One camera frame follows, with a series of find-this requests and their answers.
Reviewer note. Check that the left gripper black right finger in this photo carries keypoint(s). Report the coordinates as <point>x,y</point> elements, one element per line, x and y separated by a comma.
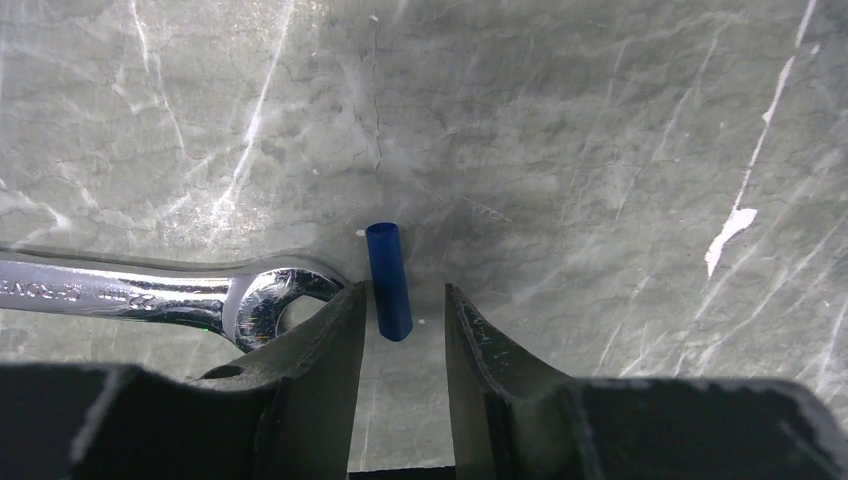
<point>513,416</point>

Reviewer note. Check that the silver wrench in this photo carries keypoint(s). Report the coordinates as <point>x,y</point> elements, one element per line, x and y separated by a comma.
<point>243,303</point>

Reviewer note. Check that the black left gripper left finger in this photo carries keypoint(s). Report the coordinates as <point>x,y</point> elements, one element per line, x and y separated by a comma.
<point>283,411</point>

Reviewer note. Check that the blue marker cap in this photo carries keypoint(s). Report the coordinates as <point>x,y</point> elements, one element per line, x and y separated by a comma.
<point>389,281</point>

